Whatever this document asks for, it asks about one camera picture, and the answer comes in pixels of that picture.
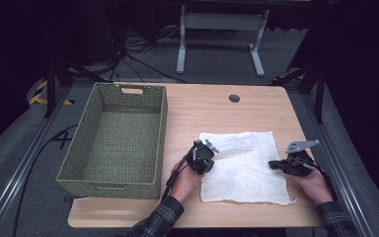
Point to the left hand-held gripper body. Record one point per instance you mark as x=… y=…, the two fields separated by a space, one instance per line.
x=202 y=159

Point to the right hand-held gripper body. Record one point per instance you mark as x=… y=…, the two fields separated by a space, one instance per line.
x=297 y=166

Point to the white cloth with brown print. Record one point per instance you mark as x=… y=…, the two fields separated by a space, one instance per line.
x=243 y=171

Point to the green woven basket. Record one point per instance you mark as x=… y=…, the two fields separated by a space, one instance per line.
x=121 y=141

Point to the person's right hand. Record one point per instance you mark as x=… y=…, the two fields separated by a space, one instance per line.
x=316 y=187

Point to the person's left hand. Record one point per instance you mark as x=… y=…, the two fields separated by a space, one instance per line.
x=184 y=182

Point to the black tripod stand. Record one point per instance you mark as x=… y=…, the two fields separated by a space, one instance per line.
x=50 y=85
x=319 y=95

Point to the black tape floor mark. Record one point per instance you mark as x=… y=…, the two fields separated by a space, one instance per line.
x=62 y=140

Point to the yellow black hazard tape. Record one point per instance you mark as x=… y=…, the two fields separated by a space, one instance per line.
x=34 y=98

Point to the metal floor rail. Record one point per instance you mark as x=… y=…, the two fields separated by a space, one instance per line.
x=16 y=177
x=339 y=158

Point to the white metal desk frame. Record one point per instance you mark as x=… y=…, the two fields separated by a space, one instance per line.
x=222 y=21

